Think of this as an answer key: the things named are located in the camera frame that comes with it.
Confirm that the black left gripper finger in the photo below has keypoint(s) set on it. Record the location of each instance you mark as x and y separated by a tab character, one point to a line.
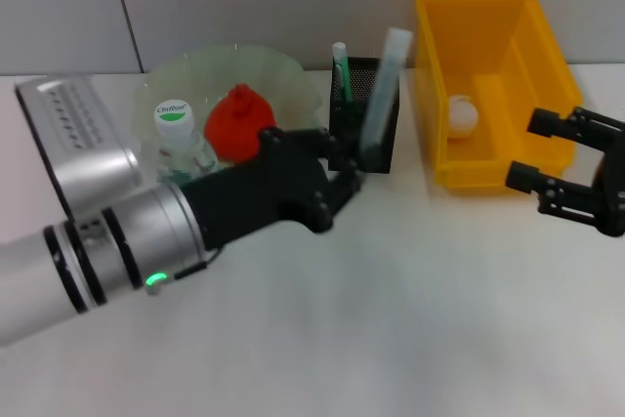
346	187
351	148

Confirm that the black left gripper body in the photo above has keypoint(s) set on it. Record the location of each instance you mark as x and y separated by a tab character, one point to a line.
263	192

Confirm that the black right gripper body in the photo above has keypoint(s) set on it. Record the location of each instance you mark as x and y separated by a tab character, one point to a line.
612	192

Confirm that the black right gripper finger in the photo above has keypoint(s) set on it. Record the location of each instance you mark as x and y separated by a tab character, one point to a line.
561	197
576	124

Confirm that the red-orange toy fruit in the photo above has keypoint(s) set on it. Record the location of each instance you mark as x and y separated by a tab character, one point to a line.
237	129

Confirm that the grey pen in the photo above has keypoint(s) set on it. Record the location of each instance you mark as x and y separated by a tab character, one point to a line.
388	85

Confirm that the mint green utility knife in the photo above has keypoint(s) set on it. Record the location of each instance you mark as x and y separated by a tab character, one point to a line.
342	72

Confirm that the white paper ball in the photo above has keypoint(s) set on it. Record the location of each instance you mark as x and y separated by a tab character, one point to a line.
463	116

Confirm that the clear water bottle green label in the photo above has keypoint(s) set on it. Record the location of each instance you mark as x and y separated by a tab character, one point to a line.
173	116

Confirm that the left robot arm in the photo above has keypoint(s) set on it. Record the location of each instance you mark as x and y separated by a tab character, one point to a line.
97	251

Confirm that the black mesh pen holder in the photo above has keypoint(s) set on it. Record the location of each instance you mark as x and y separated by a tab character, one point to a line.
351	124

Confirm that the clear wavy glass fruit plate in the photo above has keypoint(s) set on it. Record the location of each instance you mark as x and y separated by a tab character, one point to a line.
273	80

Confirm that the yellow plastic storage bin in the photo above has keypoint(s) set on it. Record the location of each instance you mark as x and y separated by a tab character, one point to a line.
488	46

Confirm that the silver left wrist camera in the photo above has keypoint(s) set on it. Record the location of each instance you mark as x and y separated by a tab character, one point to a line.
83	143

